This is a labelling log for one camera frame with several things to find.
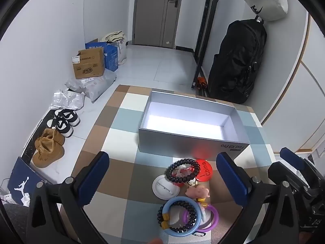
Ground white pin-back badge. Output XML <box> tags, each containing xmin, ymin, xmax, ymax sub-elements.
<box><xmin>152</xmin><ymin>174</ymin><xmax>181</xmax><ymax>199</ymax></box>

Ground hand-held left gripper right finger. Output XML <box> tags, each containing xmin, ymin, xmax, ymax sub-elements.
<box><xmin>216</xmin><ymin>152</ymin><xmax>302</xmax><ymax>244</ymax></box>

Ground grey door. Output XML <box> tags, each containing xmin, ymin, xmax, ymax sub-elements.
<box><xmin>133</xmin><ymin>0</ymin><xmax>184</xmax><ymax>48</ymax></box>

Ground silver plastic bag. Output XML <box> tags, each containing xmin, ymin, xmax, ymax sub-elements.
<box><xmin>51</xmin><ymin>89</ymin><xmax>85</xmax><ymax>110</ymax></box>

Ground blue ring bracelet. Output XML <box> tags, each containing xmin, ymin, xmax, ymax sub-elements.
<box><xmin>162</xmin><ymin>196</ymin><xmax>202</xmax><ymax>237</ymax></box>

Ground brown cardboard box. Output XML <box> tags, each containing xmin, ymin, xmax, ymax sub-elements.
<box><xmin>73</xmin><ymin>48</ymin><xmax>106</xmax><ymax>79</ymax></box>

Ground purple ring bracelet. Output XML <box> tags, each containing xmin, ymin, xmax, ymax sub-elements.
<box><xmin>183</xmin><ymin>205</ymin><xmax>219</xmax><ymax>233</ymax></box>

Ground red round badge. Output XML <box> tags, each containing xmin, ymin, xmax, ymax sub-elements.
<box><xmin>194</xmin><ymin>159</ymin><xmax>213</xmax><ymax>182</ymax></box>

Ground blue cardboard box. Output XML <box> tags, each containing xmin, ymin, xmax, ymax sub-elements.
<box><xmin>85</xmin><ymin>39</ymin><xmax>119</xmax><ymax>72</ymax></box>

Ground white cabinet with wood trim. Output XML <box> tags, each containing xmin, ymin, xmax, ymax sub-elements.
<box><xmin>259</xmin><ymin>13</ymin><xmax>325</xmax><ymax>157</ymax></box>

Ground checkered tablecloth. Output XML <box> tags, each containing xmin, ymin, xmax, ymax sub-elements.
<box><xmin>59</xmin><ymin>84</ymin><xmax>276</xmax><ymax>244</ymax></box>

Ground dark blue shoebox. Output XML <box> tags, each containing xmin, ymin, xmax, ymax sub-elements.
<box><xmin>8</xmin><ymin>157</ymin><xmax>54</xmax><ymax>206</ymax></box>

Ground black spiral hair tie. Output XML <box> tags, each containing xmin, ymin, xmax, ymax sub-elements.
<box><xmin>157</xmin><ymin>201</ymin><xmax>197</xmax><ymax>230</ymax></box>
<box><xmin>165</xmin><ymin>159</ymin><xmax>201</xmax><ymax>184</ymax></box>

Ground black and white sneaker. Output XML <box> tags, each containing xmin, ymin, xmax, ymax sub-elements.
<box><xmin>47</xmin><ymin>118</ymin><xmax>74</xmax><ymax>137</ymax></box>
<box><xmin>54</xmin><ymin>109</ymin><xmax>81</xmax><ymax>127</ymax></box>

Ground pink pig toy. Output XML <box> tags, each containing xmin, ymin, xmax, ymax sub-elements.
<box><xmin>186</xmin><ymin>185</ymin><xmax>211</xmax><ymax>200</ymax></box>

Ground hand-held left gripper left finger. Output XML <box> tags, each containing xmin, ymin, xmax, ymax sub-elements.
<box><xmin>27</xmin><ymin>151</ymin><xmax>110</xmax><ymax>244</ymax></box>

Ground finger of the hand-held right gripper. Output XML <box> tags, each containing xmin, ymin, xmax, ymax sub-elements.
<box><xmin>280</xmin><ymin>147</ymin><xmax>325</xmax><ymax>183</ymax></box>
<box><xmin>268</xmin><ymin>162</ymin><xmax>318</xmax><ymax>201</ymax></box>

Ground brown suede boot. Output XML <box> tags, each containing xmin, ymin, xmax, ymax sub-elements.
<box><xmin>42</xmin><ymin>128</ymin><xmax>65</xmax><ymax>145</ymax></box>
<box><xmin>32</xmin><ymin>137</ymin><xmax>65</xmax><ymax>168</ymax></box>

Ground silver cardboard box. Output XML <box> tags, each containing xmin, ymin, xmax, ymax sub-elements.
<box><xmin>138</xmin><ymin>90</ymin><xmax>250</xmax><ymax>162</ymax></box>

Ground grey plastic parcel bag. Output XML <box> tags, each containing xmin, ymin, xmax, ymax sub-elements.
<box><xmin>65</xmin><ymin>70</ymin><xmax>117</xmax><ymax>102</ymax></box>

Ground white tote bag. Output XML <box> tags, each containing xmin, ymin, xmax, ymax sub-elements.
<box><xmin>100</xmin><ymin>32</ymin><xmax>127</xmax><ymax>65</ymax></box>

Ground black metal stand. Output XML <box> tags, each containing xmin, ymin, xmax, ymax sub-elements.
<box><xmin>192</xmin><ymin>0</ymin><xmax>225</xmax><ymax>90</ymax></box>

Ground large black backpack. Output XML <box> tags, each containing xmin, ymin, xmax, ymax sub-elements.
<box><xmin>207</xmin><ymin>19</ymin><xmax>268</xmax><ymax>105</ymax></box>

